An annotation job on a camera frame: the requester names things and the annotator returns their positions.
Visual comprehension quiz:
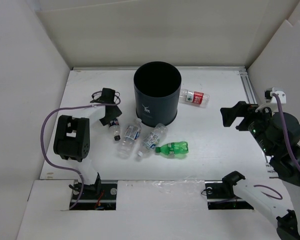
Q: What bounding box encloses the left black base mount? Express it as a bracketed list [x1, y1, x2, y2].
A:
[70, 181, 118, 211]

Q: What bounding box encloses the green plastic bottle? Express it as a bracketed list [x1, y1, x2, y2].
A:
[155, 141, 189, 158]

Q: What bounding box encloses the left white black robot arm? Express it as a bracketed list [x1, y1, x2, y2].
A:
[53, 88, 122, 199]

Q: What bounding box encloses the dark blue cylindrical bin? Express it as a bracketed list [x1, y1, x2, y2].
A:
[133, 61, 182, 128]

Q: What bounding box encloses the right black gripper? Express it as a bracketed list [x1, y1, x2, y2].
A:
[220, 99, 277, 155]

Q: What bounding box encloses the aluminium rail right side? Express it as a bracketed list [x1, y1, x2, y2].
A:
[238, 67, 257, 104]

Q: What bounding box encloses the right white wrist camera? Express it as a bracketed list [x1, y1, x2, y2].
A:
[264, 87, 287, 109]

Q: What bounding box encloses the clear bottle green blue label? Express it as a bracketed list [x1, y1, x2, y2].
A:
[137, 123, 168, 159]

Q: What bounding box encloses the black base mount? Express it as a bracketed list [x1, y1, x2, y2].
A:
[201, 180, 254, 210]
[70, 181, 118, 211]

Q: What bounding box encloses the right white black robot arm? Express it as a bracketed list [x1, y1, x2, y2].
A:
[220, 101, 300, 240]

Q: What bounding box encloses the clear bottle red label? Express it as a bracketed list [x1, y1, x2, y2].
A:
[179, 89, 210, 108]

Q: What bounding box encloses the clear bottle blue Pepsi label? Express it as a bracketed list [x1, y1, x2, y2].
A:
[108, 118, 121, 142]

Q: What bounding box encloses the clear bottle orange blue label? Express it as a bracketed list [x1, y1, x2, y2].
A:
[118, 118, 142, 159]

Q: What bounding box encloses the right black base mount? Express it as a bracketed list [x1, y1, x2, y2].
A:
[201, 180, 254, 210]

